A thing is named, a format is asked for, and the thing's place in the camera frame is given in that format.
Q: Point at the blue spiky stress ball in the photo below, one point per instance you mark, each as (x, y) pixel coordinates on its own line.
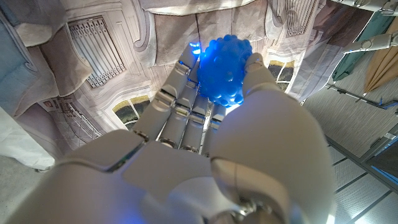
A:
(222, 68)

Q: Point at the printed sofa room backdrop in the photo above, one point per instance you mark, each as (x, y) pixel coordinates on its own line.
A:
(102, 56)

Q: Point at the tan cloth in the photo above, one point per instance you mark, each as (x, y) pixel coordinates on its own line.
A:
(384, 65)

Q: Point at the dark green cloth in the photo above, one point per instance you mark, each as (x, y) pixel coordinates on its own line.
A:
(357, 49)

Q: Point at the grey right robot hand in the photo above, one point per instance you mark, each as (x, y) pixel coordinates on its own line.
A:
(267, 149)

